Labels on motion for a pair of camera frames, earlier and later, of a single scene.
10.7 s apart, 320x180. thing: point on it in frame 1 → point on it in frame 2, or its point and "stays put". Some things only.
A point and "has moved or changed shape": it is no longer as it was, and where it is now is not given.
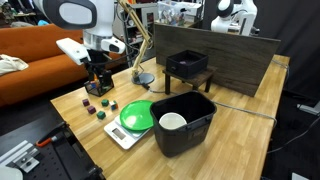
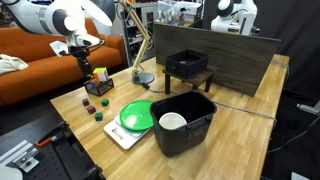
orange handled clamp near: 39,143 stays put
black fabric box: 187,63 stays put
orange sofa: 50,70 stays put
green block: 114,105 has moved or changed shape
